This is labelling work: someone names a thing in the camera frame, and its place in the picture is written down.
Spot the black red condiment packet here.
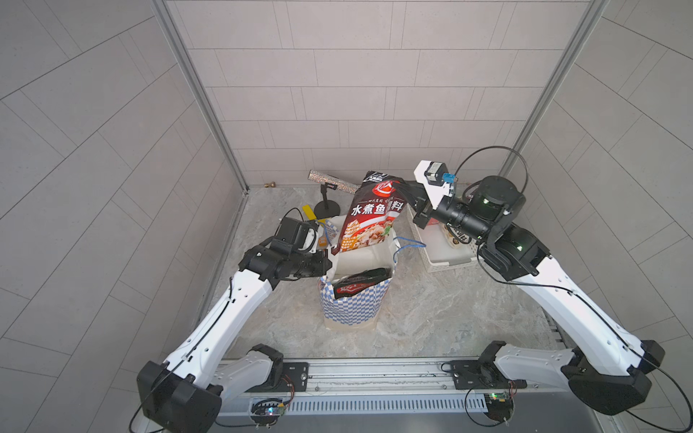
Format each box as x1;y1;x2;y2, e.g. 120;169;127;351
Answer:
331;171;407;255

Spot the blue checkered paper bag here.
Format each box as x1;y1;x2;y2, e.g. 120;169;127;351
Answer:
319;216;424;330

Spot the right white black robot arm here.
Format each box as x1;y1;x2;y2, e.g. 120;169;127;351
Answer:
395;175;665;415

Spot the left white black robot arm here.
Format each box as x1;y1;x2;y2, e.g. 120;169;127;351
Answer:
136;216;331;432

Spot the white plastic basket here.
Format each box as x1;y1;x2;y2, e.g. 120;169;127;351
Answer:
406;207;478;274

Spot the yellow block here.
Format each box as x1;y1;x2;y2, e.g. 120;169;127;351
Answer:
301;205;325;228

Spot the black microphone stand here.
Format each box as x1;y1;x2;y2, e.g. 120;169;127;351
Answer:
313;182;340;219

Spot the glitter microphone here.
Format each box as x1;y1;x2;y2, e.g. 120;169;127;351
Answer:
308;170;359;194

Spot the left circuit board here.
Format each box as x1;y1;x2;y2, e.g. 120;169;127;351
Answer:
250;398;290;417

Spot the circuit board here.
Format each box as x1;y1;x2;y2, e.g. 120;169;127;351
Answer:
250;398;290;417
485;393;515;423

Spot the right circuit board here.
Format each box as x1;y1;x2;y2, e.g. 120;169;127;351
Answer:
485;393;515;423

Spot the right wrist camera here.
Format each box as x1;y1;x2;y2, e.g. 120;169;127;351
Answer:
414;161;456;209

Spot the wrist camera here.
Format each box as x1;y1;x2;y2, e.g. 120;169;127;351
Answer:
271;216;319;254
414;161;456;209

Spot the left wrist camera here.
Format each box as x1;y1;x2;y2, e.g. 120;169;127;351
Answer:
271;216;319;254

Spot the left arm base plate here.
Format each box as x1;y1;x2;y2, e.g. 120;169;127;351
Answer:
256;362;310;393

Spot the aluminium rail frame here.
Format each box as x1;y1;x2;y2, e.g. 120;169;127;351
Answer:
213;358;569;426

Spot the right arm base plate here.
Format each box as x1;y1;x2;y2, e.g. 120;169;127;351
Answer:
448;359;510;391

